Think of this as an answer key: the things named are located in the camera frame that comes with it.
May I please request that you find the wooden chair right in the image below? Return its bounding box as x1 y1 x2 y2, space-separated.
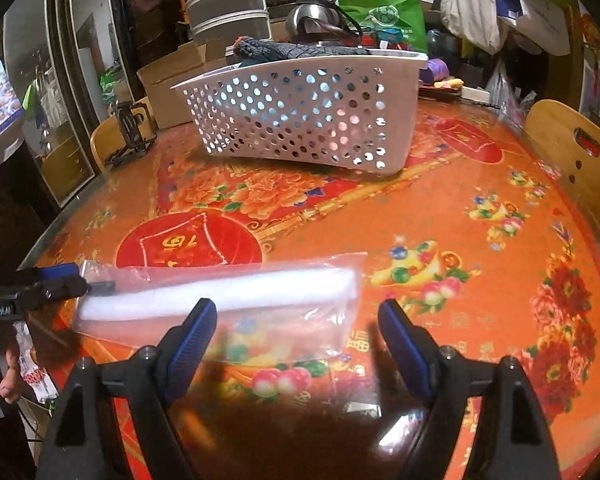
524 100 600 227

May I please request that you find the cardboard box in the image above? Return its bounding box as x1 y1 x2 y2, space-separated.
137 39 226 130

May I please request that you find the person's left hand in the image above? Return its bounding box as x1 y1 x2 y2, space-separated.
0 344 21 404

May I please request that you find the grey knitted glove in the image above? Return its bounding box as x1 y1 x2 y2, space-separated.
233 36 372 63

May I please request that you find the purple tape roll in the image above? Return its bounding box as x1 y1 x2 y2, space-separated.
419 58 450 86

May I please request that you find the black folding stand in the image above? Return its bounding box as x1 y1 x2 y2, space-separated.
104 101 157 167

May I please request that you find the wooden chair left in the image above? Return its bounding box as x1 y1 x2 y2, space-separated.
91 98 156 172

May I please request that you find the white perforated plastic basket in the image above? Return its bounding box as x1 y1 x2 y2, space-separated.
173 50 428 174

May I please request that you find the white foam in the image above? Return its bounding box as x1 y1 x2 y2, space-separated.
72 252 366 367

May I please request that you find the grey stacked drawer tower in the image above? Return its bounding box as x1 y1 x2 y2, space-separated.
184 0 272 44

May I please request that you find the wooden chair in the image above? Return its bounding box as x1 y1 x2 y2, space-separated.
524 100 600 227
91 98 156 172

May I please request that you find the green shopping bag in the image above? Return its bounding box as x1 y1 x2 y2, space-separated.
337 0 427 53

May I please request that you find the white canvas tote bag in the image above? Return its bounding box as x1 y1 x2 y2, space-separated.
440 0 505 55

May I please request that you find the steel kettle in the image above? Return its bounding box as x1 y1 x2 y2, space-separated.
285 0 363 47

